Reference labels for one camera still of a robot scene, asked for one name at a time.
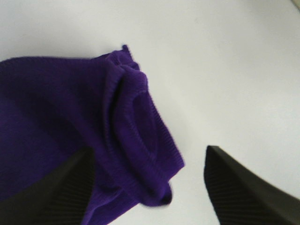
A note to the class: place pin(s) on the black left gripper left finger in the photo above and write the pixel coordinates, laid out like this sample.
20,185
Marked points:
60,198

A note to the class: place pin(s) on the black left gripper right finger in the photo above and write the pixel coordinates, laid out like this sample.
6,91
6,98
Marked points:
239,197

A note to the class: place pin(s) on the purple towel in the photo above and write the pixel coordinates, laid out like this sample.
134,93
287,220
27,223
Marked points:
50,108

